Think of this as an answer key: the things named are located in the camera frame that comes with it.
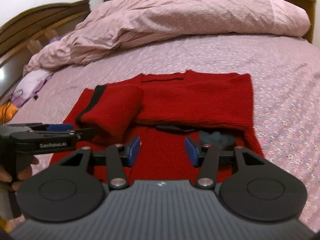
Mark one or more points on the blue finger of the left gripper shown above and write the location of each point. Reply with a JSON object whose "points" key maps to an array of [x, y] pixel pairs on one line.
{"points": [[60, 127], [82, 134]]}

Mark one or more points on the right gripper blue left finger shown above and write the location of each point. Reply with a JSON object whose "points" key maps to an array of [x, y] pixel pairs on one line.
{"points": [[118, 157]]}

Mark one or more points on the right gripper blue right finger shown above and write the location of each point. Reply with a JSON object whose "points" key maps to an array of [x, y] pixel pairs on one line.
{"points": [[206, 158]]}

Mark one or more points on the red knit cardigan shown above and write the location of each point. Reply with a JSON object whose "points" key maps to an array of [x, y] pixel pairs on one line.
{"points": [[162, 110]]}

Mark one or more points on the orange object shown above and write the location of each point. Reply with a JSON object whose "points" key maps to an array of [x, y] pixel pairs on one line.
{"points": [[7, 112]]}

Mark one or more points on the lilac pillow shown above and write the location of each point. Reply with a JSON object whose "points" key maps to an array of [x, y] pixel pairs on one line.
{"points": [[29, 86]]}

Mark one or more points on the wooden headboard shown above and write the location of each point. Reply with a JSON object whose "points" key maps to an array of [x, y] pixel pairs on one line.
{"points": [[27, 33]]}

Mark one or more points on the pink floral bed sheet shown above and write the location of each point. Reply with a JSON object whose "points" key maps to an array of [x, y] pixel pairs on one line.
{"points": [[285, 77]]}

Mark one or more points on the pink floral duvet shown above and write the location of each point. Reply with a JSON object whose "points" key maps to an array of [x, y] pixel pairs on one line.
{"points": [[121, 24]]}

